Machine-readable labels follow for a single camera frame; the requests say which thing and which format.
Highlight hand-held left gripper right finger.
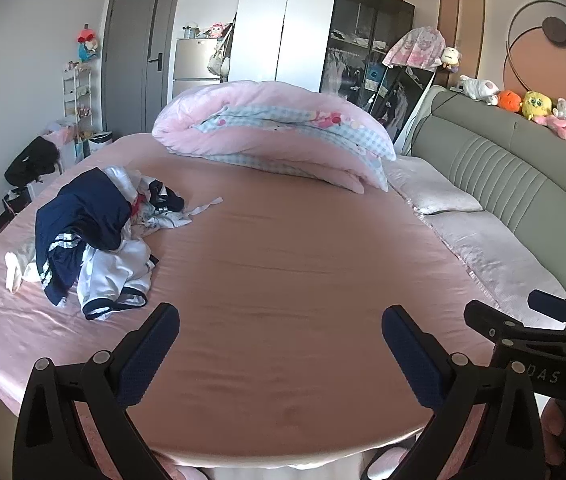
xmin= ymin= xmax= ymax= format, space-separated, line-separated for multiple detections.
xmin=382 ymin=304 xmax=546 ymax=480

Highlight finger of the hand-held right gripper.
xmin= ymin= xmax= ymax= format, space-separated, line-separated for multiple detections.
xmin=464 ymin=299 xmax=531 ymax=347
xmin=527 ymin=289 xmax=566 ymax=333

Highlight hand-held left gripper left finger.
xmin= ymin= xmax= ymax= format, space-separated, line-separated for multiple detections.
xmin=13 ymin=302 xmax=181 ymax=480

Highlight navy white-striped pants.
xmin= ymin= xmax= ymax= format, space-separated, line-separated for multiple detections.
xmin=35 ymin=167 xmax=131 ymax=307

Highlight person's right hand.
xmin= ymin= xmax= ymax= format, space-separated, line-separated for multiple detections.
xmin=540 ymin=399 xmax=566 ymax=438

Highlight large pale pink pillow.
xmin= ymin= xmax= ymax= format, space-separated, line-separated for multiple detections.
xmin=426 ymin=208 xmax=566 ymax=331

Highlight white navy-trimmed shirt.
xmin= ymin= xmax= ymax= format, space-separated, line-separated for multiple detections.
xmin=79 ymin=237 xmax=159 ymax=322

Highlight grey-green padded headboard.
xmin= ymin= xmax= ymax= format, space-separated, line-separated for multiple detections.
xmin=398 ymin=85 xmax=566 ymax=311

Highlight small pale pink pillow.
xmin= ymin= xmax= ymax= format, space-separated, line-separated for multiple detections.
xmin=387 ymin=156 xmax=484 ymax=216

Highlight pink bed sheet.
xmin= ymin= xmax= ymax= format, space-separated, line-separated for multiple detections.
xmin=0 ymin=132 xmax=566 ymax=466

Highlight white navy-collared top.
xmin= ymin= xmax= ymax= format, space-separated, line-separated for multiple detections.
xmin=133 ymin=176 xmax=225 ymax=237

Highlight small white cloth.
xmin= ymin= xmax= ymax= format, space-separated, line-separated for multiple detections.
xmin=4 ymin=240 xmax=38 ymax=295

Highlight plain white garment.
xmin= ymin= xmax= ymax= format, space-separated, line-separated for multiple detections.
xmin=103 ymin=165 xmax=144 ymax=211

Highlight pink white bear plush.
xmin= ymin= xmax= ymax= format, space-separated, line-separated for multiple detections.
xmin=536 ymin=98 xmax=566 ymax=143

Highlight yellow plush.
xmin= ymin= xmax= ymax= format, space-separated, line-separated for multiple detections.
xmin=522 ymin=91 xmax=554 ymax=121

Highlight orange plush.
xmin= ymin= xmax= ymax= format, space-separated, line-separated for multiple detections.
xmin=497 ymin=90 xmax=523 ymax=112

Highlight white bin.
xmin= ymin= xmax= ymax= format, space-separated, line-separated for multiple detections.
xmin=88 ymin=131 xmax=114 ymax=156

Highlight black bag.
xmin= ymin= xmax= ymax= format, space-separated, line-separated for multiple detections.
xmin=4 ymin=136 xmax=64 ymax=186

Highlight white dog plush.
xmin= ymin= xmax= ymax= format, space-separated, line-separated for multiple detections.
xmin=458 ymin=75 xmax=501 ymax=106

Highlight leaning black glass panel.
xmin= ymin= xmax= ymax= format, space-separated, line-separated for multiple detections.
xmin=368 ymin=65 xmax=436 ymax=156

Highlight pink bag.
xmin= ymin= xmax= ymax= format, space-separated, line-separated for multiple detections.
xmin=45 ymin=122 xmax=84 ymax=158

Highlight white shelf rack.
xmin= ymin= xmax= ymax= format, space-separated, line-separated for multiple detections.
xmin=63 ymin=62 xmax=94 ymax=141

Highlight pink printed garment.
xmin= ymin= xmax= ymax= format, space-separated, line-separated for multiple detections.
xmin=382 ymin=25 xmax=446 ymax=68

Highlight silver fridge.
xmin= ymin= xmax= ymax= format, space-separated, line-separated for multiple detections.
xmin=170 ymin=37 xmax=229 ymax=103

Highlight grey door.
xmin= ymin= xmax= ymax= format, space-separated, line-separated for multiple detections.
xmin=100 ymin=0 xmax=184 ymax=136

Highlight white handbag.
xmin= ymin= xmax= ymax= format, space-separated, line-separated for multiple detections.
xmin=207 ymin=40 xmax=231 ymax=81

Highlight black glass cabinet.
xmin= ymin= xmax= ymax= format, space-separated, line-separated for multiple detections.
xmin=320 ymin=0 xmax=416 ymax=111

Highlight white wardrobe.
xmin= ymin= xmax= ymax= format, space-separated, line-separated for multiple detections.
xmin=228 ymin=0 xmax=339 ymax=93

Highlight brown round wall disc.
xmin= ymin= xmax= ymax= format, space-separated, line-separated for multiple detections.
xmin=543 ymin=16 xmax=566 ymax=43

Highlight red blue wall plush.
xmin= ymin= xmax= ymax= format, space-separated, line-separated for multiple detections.
xmin=77 ymin=25 xmax=101 ymax=63

